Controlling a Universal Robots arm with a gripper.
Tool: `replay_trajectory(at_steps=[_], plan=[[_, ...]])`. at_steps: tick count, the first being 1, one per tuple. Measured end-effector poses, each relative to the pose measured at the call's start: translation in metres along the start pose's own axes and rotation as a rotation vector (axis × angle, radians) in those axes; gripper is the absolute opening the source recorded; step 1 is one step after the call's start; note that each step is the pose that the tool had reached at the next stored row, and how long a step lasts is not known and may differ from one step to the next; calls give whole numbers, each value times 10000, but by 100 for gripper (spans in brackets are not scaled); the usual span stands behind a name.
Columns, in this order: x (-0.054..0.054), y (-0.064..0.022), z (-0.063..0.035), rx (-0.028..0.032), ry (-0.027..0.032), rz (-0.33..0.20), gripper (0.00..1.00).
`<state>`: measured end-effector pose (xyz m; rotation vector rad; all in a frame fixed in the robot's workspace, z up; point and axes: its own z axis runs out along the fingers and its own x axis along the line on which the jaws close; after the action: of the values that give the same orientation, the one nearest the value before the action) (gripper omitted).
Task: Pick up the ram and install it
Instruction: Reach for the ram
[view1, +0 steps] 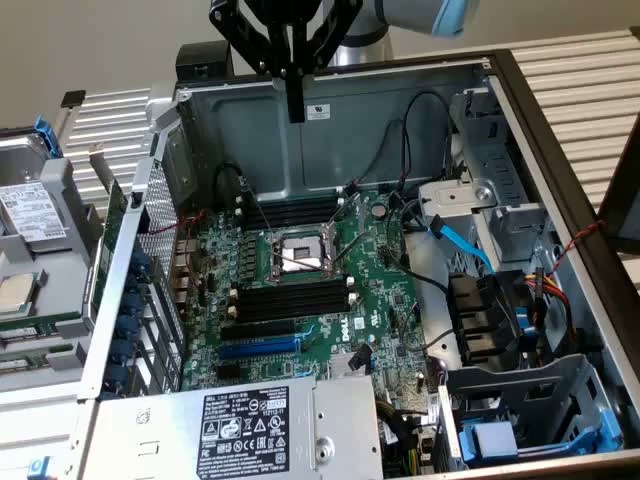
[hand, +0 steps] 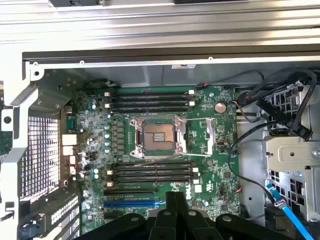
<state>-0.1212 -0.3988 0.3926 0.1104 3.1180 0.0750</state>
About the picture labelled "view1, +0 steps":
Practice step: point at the long black expansion slot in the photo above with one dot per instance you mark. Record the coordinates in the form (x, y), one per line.
(260, 330)

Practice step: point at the blue expansion slot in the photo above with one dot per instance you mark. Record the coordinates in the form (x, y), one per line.
(260, 346)

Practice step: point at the CPU socket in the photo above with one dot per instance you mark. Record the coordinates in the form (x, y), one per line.
(300, 247)

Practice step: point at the black box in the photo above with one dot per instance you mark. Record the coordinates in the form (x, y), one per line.
(200, 62)

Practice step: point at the silver metal bracket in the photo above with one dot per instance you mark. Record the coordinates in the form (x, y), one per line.
(450, 197)

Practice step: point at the grey metal drive cage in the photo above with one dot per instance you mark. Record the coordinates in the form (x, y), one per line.
(505, 165)

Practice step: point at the short black expansion slot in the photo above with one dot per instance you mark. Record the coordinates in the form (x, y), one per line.
(228, 370)

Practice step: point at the silver CPU chip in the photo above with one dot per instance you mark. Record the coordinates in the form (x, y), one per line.
(15, 295)

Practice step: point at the blue card retention clip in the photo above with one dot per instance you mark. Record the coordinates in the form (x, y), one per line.
(133, 304)
(141, 262)
(131, 283)
(115, 376)
(122, 351)
(128, 327)

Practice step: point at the silver coin cell battery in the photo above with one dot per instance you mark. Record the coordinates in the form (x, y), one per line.
(380, 209)

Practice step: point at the green motherboard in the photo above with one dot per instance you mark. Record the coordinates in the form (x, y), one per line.
(395, 280)

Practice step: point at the grey disk bay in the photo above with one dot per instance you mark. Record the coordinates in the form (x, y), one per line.
(550, 380)

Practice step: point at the blue plastic disk rail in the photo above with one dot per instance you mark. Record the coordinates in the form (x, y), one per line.
(50, 140)

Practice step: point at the grey parts rack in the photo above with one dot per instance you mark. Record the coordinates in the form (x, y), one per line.
(55, 280)

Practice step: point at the thin metal locking lever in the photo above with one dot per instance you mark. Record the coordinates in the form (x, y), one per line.
(348, 248)
(257, 205)

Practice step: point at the silver hard disk white label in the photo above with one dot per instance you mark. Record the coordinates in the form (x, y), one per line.
(30, 210)

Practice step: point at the small black clip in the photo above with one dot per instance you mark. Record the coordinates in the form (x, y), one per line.
(73, 98)

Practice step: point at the silver chipset heatsink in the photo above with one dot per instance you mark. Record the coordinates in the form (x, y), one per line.
(340, 367)

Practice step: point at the small blue latch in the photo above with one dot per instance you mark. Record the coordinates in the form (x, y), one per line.
(39, 467)

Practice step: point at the open grey PC case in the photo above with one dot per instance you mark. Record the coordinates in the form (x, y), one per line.
(360, 125)

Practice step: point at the green graphics card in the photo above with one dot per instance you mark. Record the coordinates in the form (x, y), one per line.
(112, 235)

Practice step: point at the blue disk caddy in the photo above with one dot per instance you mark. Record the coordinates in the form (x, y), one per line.
(467, 445)

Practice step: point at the silver power supply unit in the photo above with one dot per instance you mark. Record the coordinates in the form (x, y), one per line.
(165, 430)

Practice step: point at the RAM slot white latches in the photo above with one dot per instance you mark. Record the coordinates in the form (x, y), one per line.
(300, 215)
(300, 302)
(300, 284)
(300, 202)

